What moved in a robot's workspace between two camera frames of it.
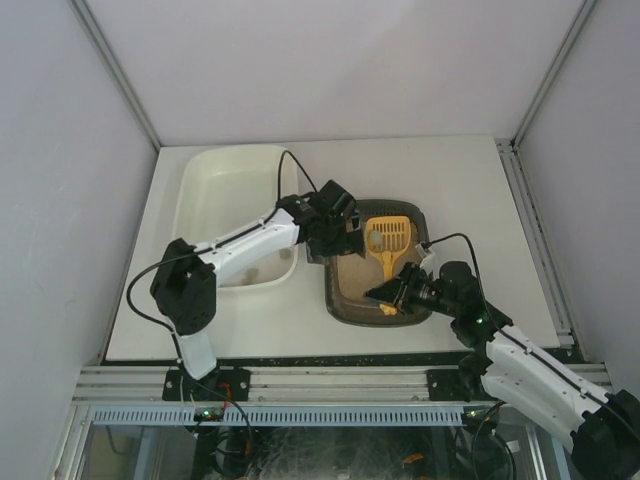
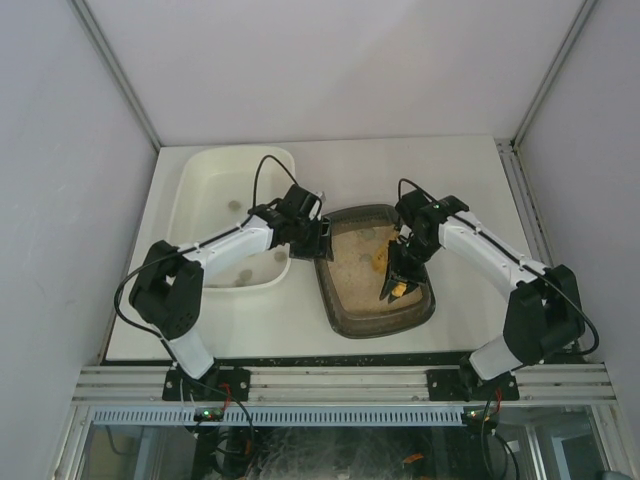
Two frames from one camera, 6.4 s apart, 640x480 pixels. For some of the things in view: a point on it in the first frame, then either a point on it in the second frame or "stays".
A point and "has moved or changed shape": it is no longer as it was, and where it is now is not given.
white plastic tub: (223, 188) stays
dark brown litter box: (349, 276) has moved or changed shape
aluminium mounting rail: (279, 384) stays
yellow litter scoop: (396, 238) has moved or changed shape
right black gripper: (403, 291) to (403, 261)
